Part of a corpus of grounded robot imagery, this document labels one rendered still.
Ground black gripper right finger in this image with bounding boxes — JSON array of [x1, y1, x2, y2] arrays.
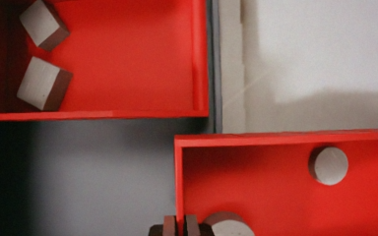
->
[[183, 214, 215, 236]]

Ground grey metal shelf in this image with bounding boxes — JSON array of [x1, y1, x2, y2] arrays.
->
[[0, 0, 222, 236]]

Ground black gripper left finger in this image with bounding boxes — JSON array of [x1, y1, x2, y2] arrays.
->
[[148, 215, 178, 236]]

